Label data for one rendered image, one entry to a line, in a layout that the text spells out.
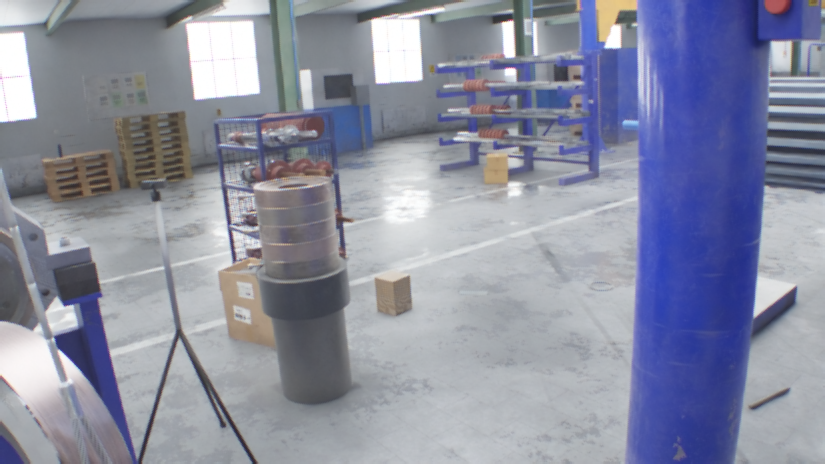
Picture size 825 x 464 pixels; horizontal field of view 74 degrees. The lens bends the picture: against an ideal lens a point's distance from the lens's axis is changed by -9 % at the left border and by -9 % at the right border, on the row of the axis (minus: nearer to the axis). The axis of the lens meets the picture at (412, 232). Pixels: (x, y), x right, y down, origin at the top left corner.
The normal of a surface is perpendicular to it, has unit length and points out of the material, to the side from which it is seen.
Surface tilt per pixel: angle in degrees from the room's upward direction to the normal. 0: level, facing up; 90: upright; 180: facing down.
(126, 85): 90
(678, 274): 90
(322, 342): 90
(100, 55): 90
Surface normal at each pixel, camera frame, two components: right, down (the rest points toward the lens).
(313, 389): 0.05, 0.24
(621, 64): 0.61, 0.15
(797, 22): -0.79, 0.20
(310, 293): 0.33, 0.21
